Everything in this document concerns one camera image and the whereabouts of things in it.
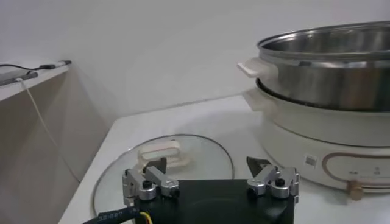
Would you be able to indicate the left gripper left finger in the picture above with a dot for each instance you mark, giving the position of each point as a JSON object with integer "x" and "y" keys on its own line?
{"x": 166, "y": 182}

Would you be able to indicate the perforated steel steamer basket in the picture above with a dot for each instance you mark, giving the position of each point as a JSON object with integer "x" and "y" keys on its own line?
{"x": 320, "y": 88}

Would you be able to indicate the cream electric pot base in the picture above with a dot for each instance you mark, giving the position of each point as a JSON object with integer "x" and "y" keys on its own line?
{"x": 304, "y": 134}

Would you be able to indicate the black smartphone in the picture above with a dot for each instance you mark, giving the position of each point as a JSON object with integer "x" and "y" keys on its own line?
{"x": 15, "y": 77}

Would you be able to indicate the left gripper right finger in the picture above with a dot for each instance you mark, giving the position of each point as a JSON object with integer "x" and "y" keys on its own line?
{"x": 268, "y": 175}

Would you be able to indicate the white side desk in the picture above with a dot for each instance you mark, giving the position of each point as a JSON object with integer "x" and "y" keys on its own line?
{"x": 45, "y": 76}

